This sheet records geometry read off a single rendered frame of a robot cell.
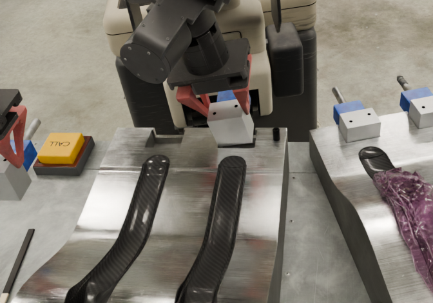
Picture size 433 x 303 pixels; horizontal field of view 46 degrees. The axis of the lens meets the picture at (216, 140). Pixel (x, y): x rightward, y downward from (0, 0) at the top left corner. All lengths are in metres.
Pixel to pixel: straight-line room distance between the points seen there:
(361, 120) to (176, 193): 0.29
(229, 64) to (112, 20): 0.73
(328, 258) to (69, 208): 0.40
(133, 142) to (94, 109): 1.69
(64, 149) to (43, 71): 2.01
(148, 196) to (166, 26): 0.26
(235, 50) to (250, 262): 0.26
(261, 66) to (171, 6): 0.52
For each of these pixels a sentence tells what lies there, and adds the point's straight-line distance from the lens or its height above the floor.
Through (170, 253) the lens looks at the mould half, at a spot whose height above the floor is 0.89.
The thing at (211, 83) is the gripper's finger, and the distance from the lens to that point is 0.64.
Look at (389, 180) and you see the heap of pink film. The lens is 0.66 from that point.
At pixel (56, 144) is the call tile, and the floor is 0.84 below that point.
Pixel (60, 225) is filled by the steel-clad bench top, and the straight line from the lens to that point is 0.82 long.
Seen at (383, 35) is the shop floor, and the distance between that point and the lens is 2.72.
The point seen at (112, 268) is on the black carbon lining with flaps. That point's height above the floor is 0.90.
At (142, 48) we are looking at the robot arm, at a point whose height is 1.11.
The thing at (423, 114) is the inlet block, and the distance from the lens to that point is 0.80.
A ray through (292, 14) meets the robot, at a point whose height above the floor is 0.75.
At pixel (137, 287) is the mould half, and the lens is 0.56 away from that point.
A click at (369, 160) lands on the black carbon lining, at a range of 0.76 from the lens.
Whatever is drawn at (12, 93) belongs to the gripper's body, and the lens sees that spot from 0.67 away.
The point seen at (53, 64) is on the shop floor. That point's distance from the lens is 2.91.
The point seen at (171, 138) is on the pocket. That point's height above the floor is 0.87.
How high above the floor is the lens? 1.37
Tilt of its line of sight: 41 degrees down
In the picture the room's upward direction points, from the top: 10 degrees counter-clockwise
